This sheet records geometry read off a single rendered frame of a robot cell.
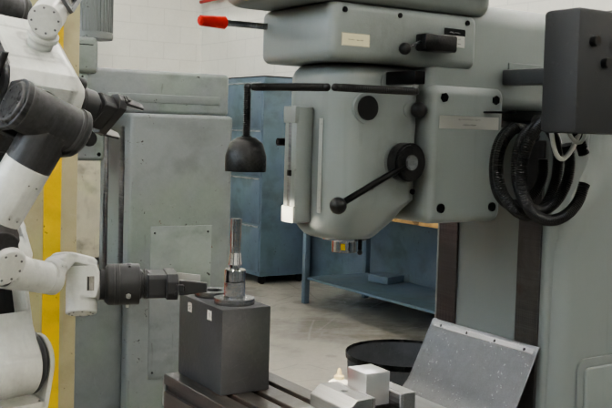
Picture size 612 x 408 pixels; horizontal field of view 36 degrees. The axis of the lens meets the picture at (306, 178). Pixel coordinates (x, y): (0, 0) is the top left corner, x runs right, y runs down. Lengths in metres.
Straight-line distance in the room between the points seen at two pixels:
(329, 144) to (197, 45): 10.05
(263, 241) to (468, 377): 7.12
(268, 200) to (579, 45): 7.53
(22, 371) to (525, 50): 1.21
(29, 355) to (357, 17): 0.98
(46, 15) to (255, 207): 7.29
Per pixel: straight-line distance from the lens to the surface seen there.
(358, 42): 1.64
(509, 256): 1.98
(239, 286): 2.09
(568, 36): 1.66
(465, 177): 1.80
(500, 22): 1.88
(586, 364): 2.00
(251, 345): 2.08
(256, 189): 9.07
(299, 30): 1.70
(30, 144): 1.79
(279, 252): 9.17
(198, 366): 2.16
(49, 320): 3.39
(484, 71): 1.85
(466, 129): 1.80
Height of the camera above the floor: 1.51
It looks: 3 degrees down
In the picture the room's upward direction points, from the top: 2 degrees clockwise
